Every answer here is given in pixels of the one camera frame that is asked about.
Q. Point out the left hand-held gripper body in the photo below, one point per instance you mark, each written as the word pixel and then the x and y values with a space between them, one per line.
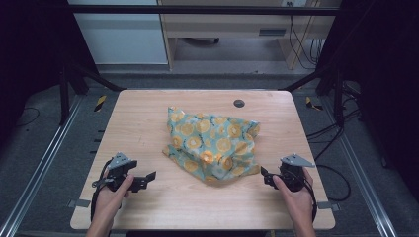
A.
pixel 122 167

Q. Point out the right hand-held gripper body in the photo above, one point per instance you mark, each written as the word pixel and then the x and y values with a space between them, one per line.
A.
pixel 292 174

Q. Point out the green cloth with orange print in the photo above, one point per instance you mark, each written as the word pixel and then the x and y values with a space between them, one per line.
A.
pixel 212 144

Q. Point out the person's right hand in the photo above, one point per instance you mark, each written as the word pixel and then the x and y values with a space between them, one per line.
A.
pixel 301 205

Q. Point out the person's left hand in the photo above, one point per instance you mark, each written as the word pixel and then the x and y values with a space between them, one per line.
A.
pixel 107 205

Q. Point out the yellow black striped marker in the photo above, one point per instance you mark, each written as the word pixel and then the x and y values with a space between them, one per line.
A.
pixel 312 103
pixel 100 103

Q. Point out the black metal stand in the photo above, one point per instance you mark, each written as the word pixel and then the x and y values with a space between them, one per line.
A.
pixel 65 95
pixel 337 95

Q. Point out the white cabinet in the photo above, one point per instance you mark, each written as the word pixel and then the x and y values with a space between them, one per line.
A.
pixel 122 38

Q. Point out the black curtain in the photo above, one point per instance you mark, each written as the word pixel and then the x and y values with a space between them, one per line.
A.
pixel 33 49
pixel 385 82

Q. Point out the light wooden desk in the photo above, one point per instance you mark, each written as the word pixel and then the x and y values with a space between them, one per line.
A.
pixel 230 24

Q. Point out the grey table bracket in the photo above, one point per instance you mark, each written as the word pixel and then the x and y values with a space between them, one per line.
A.
pixel 79 203
pixel 328 206

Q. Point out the aluminium floor rail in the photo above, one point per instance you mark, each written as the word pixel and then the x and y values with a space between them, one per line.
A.
pixel 359 177
pixel 39 164

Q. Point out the black metal frame bar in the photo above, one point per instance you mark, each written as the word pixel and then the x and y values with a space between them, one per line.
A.
pixel 197 10

